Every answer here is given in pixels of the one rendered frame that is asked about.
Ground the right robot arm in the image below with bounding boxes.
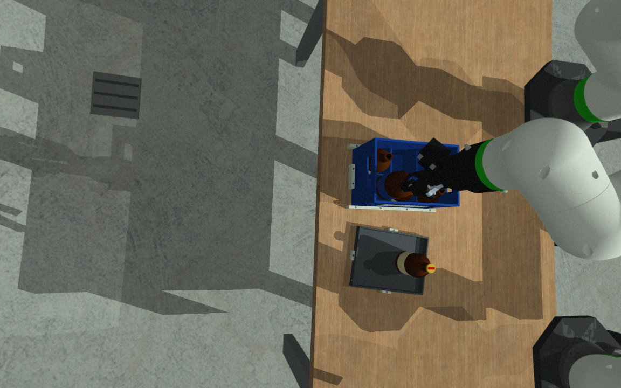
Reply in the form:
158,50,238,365
455,0,621,260

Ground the brown glass bottle with yellow cap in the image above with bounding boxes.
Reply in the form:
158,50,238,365
395,251,436,278

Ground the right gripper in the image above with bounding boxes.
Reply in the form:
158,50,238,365
399,152,466,199

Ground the brown glass bottle with blue cap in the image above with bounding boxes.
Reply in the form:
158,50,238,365
376,171,418,200

